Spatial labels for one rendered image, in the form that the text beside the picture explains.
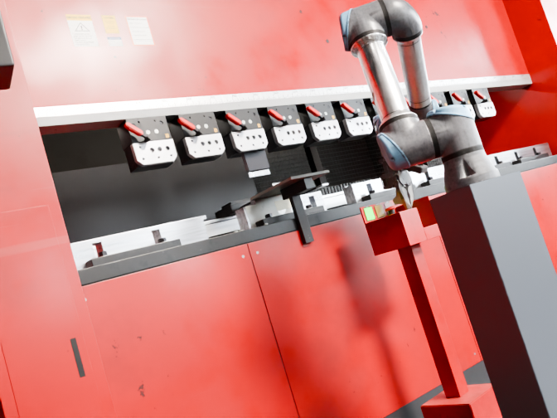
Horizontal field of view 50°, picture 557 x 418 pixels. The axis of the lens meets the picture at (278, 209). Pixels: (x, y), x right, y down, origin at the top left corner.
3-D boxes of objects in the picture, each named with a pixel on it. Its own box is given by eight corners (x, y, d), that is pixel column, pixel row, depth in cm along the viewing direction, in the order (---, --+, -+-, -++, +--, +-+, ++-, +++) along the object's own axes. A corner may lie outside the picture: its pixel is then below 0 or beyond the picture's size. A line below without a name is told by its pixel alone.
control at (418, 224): (410, 245, 200) (393, 195, 202) (375, 255, 211) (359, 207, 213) (442, 235, 213) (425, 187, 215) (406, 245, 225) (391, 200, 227)
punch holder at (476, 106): (481, 117, 318) (471, 88, 320) (468, 123, 325) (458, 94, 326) (496, 114, 327) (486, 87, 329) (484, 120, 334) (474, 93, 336)
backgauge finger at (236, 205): (252, 203, 227) (249, 191, 228) (219, 220, 248) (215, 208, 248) (277, 198, 235) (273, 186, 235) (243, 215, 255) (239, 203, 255)
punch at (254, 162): (250, 177, 225) (244, 153, 226) (248, 178, 227) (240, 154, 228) (271, 172, 231) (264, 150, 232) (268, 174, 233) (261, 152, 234)
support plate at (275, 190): (291, 179, 201) (290, 177, 201) (250, 200, 221) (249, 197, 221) (329, 172, 212) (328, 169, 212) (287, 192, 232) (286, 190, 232)
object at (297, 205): (322, 237, 204) (303, 178, 207) (297, 246, 216) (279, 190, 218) (330, 235, 207) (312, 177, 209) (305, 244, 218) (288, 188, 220)
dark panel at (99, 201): (27, 294, 218) (-3, 180, 222) (26, 294, 219) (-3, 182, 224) (269, 232, 287) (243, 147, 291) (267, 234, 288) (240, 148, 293)
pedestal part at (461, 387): (460, 396, 203) (410, 245, 208) (445, 397, 207) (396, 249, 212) (469, 391, 207) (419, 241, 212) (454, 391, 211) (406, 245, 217)
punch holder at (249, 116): (237, 151, 220) (225, 109, 222) (226, 158, 227) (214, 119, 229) (269, 147, 230) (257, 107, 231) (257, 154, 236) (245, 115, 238)
